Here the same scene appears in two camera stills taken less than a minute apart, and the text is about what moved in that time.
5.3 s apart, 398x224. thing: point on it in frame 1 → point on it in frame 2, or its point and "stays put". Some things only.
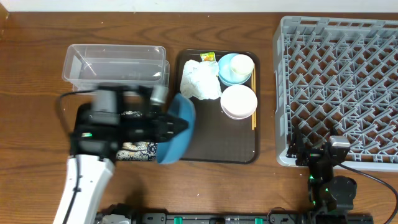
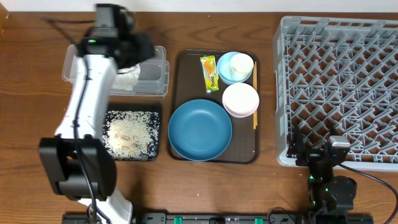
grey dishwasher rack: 337,77 stays put
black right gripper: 313,155 stays put
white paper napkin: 199,79 → 127,77
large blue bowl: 171,151 → 199,130
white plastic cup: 241,66 stays put
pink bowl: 239,102 stays put
